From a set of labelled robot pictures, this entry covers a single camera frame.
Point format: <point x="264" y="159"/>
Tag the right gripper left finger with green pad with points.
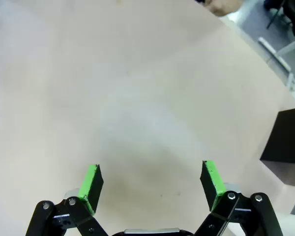
<point x="92" y="186"/>

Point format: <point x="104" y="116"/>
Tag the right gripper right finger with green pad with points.
<point x="211" y="184"/>

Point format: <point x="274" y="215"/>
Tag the person's bare hand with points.
<point x="223" y="7"/>

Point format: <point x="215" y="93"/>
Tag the black box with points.
<point x="288" y="140"/>

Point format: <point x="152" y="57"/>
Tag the white metal table frame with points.
<point x="275" y="55"/>

